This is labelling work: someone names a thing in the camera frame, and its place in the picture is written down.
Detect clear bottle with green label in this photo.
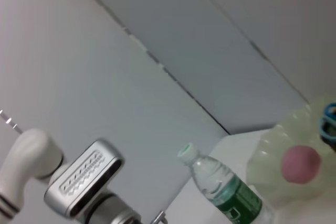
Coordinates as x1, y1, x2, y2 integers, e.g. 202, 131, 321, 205
177, 142, 278, 224

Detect blue scissors with sheath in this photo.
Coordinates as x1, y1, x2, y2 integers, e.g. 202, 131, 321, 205
319, 102, 336, 143

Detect silver left gripper stud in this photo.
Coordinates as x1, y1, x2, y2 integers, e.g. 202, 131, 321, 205
154, 210, 168, 224

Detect thin black background cable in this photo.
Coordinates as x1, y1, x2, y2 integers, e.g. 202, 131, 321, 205
190, 0, 309, 103

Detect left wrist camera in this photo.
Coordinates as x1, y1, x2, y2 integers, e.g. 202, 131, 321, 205
44, 138, 125, 219

